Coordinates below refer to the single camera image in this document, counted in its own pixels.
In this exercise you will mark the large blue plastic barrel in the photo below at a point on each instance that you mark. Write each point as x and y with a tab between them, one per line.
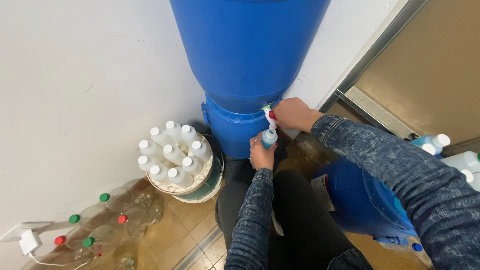
243	52

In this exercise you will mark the white bottle with white cap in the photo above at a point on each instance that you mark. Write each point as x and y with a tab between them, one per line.
470	179

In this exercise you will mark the brown door panel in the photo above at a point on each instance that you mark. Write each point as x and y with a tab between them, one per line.
431	67

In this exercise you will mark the group of white capped bottles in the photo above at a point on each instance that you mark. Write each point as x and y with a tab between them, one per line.
174	153

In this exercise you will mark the white wall socket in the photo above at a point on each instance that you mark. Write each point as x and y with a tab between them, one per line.
22	228

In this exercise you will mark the person's black trousers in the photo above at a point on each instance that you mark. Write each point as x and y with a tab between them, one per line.
303	225

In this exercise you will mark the white plastic jerrycan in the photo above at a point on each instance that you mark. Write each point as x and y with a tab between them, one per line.
463	160

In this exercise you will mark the clear bottle with red cap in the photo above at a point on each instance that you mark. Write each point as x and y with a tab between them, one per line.
73	242
142	217

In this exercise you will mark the white tap with red lever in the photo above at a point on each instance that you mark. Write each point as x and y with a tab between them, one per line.
269	119

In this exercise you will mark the small bottle with blue liquid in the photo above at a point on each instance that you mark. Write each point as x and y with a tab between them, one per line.
269	138

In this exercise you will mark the blue liquid bottle white cap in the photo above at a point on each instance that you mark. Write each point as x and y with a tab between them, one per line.
429	149
431	140

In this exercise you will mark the white phone charger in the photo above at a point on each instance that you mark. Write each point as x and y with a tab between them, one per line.
29	242

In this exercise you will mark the small blue cap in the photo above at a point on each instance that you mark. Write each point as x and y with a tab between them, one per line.
417	247

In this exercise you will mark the person's left hand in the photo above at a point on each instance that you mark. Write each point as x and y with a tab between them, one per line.
261	156

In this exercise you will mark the blue barrel with paper label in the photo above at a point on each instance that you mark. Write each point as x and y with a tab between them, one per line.
356	202

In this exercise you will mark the white woven basket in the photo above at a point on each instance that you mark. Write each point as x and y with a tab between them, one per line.
200	179

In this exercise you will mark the clear bottle with green cap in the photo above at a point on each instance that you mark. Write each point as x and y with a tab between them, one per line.
88	216
107	238
123	197

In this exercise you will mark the person's right hand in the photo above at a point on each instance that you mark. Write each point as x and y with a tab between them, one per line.
296	114

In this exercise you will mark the metal door frame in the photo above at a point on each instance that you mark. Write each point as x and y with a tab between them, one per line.
375	108

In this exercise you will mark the person's right fingers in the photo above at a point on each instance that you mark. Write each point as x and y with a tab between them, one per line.
279	112

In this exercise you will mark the white and green bucket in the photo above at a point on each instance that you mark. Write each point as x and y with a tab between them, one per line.
213	183

